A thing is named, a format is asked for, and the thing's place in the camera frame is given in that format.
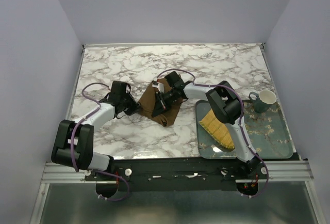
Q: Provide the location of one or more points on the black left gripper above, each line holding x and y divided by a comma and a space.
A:
135, 106

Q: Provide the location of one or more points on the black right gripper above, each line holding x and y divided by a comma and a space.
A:
160, 105

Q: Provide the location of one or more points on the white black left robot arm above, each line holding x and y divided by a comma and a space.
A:
74, 140

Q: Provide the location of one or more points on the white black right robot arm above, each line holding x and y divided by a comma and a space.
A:
227, 107

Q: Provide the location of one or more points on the teal mug white inside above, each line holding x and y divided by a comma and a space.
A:
262, 100

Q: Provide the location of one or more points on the yellow bamboo mat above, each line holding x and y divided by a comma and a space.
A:
217, 130

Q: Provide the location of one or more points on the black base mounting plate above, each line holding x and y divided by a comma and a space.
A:
178, 164

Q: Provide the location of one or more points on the teal floral metal tray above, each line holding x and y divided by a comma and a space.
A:
267, 131

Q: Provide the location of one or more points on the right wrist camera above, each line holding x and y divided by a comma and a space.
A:
158, 86

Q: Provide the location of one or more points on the aluminium frame rail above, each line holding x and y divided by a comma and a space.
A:
274, 171

